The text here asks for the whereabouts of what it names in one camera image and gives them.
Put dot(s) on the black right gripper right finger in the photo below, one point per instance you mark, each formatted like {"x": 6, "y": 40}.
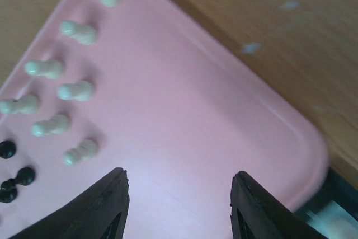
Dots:
{"x": 257, "y": 214}

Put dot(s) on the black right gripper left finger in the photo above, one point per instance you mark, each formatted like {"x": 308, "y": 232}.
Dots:
{"x": 99, "y": 212}

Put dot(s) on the black chess piece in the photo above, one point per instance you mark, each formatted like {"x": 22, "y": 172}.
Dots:
{"x": 25, "y": 176}
{"x": 7, "y": 149}

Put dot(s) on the pink plastic tray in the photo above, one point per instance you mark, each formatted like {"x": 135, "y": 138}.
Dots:
{"x": 172, "y": 106}

